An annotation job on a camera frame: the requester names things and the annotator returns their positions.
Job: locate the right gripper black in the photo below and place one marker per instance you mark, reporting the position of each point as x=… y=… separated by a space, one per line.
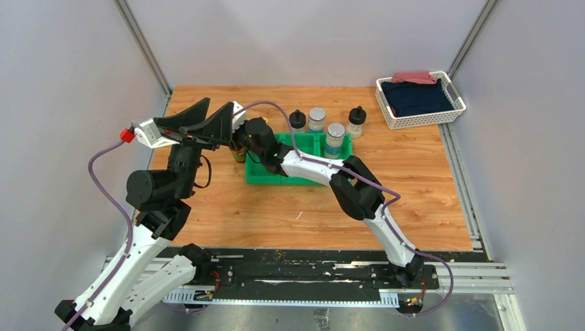
x=243 y=126

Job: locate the silver-lid jar in bin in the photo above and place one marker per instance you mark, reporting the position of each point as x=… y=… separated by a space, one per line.
x=334 y=139

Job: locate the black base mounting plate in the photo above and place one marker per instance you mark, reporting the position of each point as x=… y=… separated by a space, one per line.
x=257 y=276

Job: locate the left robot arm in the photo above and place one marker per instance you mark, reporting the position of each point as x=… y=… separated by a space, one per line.
x=119 y=297

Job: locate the white perforated plastic basket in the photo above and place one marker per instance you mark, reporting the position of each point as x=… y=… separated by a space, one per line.
x=395 y=123

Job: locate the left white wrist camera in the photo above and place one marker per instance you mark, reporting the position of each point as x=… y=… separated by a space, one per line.
x=147 y=133

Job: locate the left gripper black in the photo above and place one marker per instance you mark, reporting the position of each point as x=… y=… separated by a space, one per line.
x=218 y=126

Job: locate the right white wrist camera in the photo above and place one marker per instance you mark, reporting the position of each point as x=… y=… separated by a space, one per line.
x=238 y=116

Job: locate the aluminium rail frame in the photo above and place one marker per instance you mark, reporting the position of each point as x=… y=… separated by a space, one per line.
x=503 y=294

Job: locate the black-spout seasoning jar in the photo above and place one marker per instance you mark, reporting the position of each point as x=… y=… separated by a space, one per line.
x=356 y=120
x=297 y=121

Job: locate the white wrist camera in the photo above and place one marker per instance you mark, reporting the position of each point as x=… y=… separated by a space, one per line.
x=147 y=133
x=238 y=116

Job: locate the right black-spout seasoning jar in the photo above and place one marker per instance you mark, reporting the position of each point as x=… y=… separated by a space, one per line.
x=356 y=120

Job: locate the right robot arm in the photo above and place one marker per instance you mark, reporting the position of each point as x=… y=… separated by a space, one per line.
x=358 y=192

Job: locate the pink folded cloth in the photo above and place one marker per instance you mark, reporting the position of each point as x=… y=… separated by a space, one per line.
x=417 y=77

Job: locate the dark blue folded cloth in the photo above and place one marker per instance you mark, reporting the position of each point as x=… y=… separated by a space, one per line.
x=410 y=99

